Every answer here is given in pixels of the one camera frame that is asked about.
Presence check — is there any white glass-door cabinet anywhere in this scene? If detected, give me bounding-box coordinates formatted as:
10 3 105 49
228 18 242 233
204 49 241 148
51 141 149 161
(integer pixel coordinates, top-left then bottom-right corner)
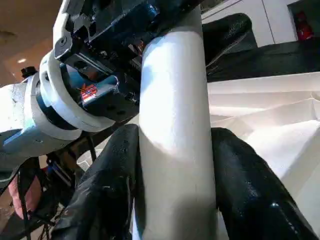
199 0 320 48

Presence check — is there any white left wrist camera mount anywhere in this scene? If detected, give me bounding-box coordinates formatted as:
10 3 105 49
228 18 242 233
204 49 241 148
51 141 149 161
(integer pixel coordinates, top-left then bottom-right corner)
23 0 117 141

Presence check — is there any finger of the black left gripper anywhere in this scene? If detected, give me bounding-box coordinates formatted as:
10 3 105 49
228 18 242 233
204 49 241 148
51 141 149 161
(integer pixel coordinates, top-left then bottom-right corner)
202 12 258 76

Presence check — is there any white plastic table top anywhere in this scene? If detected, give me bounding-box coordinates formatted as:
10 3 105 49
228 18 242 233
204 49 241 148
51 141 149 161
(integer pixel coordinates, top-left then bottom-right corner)
206 72 320 201

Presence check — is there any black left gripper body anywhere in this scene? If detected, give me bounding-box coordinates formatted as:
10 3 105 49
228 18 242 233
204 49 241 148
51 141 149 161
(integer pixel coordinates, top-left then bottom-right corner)
54 0 161 123

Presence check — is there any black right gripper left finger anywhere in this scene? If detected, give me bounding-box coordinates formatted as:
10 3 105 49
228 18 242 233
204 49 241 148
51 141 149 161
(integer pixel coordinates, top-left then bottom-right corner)
52 123 141 240

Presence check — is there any white plastic table leg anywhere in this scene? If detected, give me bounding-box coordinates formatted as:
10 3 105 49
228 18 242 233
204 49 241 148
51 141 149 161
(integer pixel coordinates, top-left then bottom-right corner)
131 0 219 240

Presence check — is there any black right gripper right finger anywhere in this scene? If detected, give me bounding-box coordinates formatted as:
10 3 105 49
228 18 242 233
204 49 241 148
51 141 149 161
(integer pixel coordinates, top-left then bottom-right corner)
211 127 318 240

